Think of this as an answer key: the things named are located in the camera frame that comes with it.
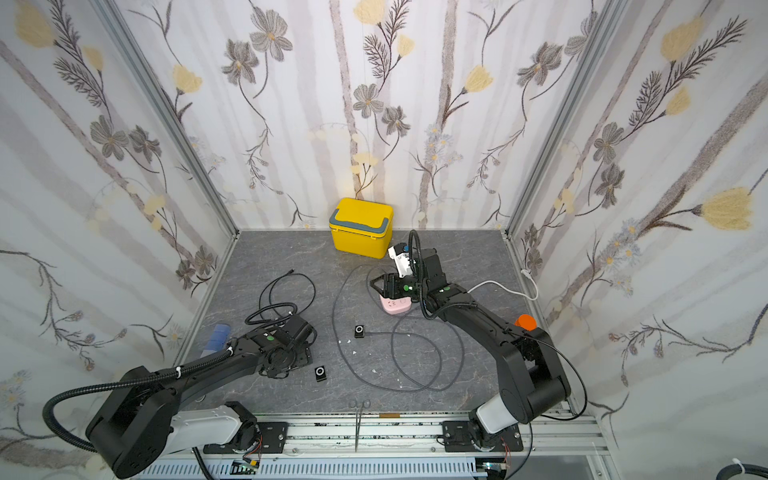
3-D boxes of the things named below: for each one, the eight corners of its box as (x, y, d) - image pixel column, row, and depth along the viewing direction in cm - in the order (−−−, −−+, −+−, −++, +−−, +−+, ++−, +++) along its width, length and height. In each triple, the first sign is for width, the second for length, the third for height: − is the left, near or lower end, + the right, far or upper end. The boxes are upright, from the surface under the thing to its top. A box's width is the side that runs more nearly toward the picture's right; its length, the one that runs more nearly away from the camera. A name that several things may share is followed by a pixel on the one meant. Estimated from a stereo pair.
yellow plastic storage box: (332, 255, 115) (326, 228, 104) (344, 221, 127) (340, 194, 116) (386, 262, 113) (386, 235, 102) (394, 227, 125) (394, 199, 114)
